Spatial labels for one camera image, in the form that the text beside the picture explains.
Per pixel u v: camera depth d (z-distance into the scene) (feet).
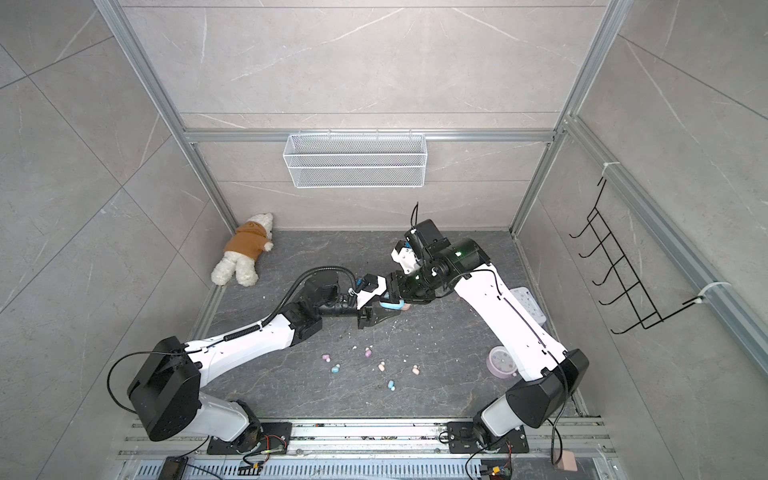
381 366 2.79
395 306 2.22
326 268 1.71
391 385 2.67
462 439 2.38
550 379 1.28
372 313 2.13
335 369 2.75
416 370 2.74
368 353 2.87
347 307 2.15
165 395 1.37
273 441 2.39
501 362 2.74
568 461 2.26
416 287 1.92
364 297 2.06
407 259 2.16
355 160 3.31
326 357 2.82
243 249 3.43
